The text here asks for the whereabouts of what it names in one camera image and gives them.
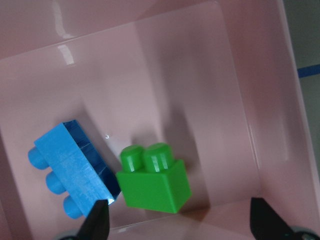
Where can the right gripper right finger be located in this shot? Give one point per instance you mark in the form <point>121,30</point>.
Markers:
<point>265,223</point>

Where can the pink plastic box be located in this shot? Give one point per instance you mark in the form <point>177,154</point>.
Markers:
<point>216,79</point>

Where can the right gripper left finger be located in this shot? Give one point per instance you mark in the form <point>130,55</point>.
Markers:
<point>97,224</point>

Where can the blue toy block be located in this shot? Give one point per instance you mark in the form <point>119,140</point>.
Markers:
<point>76,168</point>

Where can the green toy block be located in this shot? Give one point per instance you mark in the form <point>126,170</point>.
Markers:
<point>152,179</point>

